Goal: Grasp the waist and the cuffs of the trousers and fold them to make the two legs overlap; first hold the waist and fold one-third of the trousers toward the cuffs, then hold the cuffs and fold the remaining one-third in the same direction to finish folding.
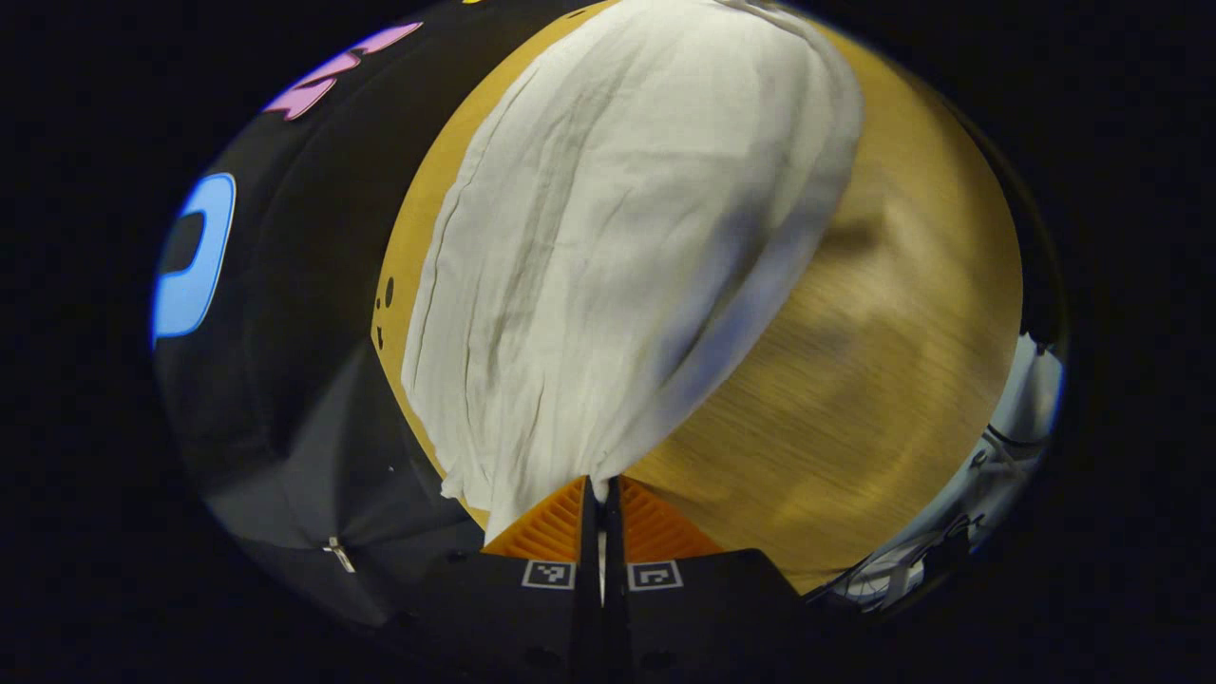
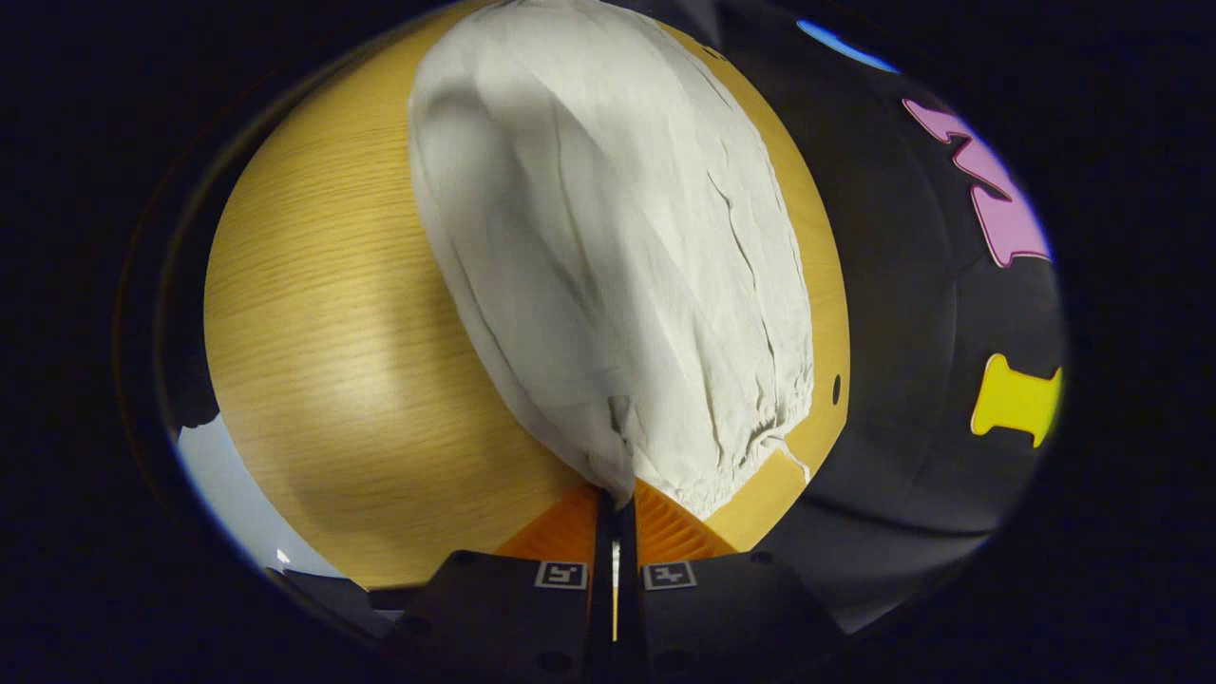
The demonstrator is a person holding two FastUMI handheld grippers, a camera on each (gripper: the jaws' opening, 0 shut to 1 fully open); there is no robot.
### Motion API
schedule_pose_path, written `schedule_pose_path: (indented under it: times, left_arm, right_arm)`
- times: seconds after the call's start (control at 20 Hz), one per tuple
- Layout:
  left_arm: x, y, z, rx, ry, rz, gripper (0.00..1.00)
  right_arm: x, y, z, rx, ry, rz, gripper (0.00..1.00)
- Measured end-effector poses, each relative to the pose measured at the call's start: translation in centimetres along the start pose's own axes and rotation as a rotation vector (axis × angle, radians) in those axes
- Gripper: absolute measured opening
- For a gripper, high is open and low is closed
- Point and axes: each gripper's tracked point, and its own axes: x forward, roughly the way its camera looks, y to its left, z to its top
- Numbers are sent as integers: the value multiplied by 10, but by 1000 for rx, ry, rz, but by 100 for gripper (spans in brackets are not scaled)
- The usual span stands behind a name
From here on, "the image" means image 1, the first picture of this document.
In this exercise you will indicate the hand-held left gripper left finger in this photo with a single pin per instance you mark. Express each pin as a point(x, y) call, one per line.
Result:
point(532, 617)

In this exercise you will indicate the black backdrop cloth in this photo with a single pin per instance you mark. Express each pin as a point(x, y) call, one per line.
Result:
point(304, 399)

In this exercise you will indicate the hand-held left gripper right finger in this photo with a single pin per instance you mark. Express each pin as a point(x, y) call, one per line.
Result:
point(684, 617)

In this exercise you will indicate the white jeans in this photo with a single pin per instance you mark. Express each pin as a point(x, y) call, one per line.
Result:
point(617, 237)

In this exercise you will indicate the silver cloth clip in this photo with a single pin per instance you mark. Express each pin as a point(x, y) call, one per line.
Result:
point(338, 555)

